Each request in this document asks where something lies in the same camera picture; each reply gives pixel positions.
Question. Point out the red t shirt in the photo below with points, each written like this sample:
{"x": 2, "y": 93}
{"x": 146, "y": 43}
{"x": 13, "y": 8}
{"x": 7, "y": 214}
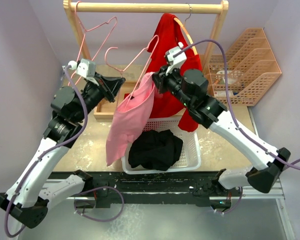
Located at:
{"x": 169, "y": 35}

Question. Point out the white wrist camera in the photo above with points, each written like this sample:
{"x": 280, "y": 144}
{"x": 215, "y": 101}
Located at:
{"x": 85, "y": 68}
{"x": 175, "y": 57}

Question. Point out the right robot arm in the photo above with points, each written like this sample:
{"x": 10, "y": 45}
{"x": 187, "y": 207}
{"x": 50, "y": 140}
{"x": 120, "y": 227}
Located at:
{"x": 235, "y": 130}

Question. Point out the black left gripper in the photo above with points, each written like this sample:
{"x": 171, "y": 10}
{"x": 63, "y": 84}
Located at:
{"x": 108, "y": 86}

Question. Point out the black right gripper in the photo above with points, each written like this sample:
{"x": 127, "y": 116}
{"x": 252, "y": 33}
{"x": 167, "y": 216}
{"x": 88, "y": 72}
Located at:
{"x": 160, "y": 78}

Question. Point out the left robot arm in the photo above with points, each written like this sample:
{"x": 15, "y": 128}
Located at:
{"x": 26, "y": 201}

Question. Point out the wooden clothes rack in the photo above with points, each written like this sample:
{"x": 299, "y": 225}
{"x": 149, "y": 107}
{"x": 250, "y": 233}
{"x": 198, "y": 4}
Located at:
{"x": 220, "y": 10}

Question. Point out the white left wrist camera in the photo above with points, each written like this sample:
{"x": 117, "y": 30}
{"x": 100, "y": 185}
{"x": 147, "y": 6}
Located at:
{"x": 85, "y": 68}

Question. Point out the aluminium rail frame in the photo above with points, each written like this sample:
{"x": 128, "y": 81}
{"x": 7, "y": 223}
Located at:
{"x": 163, "y": 206}

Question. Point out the peach plastic file organizer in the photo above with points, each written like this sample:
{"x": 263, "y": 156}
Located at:
{"x": 249, "y": 69}

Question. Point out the wooden hanger with metal hook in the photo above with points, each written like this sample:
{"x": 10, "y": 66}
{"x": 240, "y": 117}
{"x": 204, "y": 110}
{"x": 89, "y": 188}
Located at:
{"x": 183, "y": 25}

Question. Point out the white box with red logo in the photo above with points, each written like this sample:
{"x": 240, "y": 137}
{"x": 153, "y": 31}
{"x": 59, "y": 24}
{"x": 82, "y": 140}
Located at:
{"x": 223, "y": 93}

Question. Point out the pink t shirt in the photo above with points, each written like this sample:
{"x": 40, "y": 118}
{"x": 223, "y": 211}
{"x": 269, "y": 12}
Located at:
{"x": 130, "y": 118}

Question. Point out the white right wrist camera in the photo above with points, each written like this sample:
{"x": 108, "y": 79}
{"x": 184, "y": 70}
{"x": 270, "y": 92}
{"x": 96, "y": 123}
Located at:
{"x": 175, "y": 57}

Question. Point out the black t shirt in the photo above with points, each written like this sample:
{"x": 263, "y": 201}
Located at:
{"x": 155, "y": 150}

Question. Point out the pink wire hanger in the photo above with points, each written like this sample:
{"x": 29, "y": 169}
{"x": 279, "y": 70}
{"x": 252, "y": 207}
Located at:
{"x": 128, "y": 59}
{"x": 92, "y": 42}

